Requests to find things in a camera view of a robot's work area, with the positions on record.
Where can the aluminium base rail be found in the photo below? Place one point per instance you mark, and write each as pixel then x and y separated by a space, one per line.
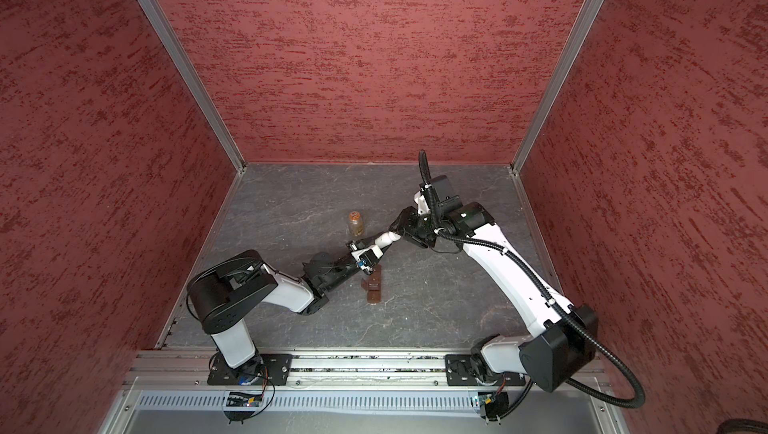
pixel 306 369

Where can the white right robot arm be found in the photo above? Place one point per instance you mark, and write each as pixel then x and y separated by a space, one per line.
pixel 552 351

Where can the small white pill bottle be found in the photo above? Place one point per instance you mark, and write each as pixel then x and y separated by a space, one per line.
pixel 386 239

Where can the aluminium corner post left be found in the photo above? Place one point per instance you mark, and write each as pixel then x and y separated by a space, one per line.
pixel 162 27

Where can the aluminium corner post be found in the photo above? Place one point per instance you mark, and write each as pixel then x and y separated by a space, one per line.
pixel 162 27
pixel 581 27

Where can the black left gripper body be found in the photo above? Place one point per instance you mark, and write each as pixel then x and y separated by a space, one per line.
pixel 353 246

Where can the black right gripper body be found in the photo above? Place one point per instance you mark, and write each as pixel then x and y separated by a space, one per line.
pixel 420 228

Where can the white slotted cable duct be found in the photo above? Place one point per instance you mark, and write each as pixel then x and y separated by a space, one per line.
pixel 363 402

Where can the clear pill bottle gold lid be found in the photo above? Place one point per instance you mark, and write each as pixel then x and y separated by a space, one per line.
pixel 356 224

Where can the red weekly pill organizer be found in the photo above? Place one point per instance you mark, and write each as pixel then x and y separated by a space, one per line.
pixel 372 285

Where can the aluminium corner post right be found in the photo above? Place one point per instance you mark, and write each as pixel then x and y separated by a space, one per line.
pixel 581 27

